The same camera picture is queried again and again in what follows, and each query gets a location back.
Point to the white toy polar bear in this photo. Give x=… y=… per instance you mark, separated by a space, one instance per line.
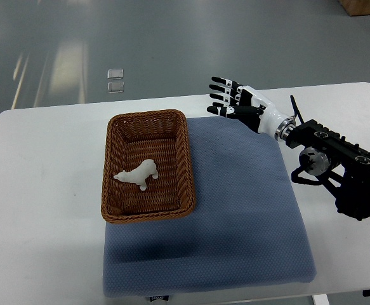
x=139 y=175

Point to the blue quilted cloth mat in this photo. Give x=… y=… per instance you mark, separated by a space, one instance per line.
x=246 y=228

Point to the brown wicker basket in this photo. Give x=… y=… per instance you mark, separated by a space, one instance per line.
x=133 y=137

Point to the white table leg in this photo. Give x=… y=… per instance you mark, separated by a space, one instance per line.
x=320 y=299

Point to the lower clear floor plate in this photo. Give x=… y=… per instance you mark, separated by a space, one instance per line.
x=115 y=87

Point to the brown wooden cabinet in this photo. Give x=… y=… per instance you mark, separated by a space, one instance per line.
x=356 y=8

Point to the clear floor plate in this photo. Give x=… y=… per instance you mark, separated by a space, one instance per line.
x=117 y=73
x=115 y=87

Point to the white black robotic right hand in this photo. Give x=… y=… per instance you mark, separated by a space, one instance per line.
x=244 y=103

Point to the upper clear floor plate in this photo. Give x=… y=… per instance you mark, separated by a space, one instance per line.
x=117 y=73

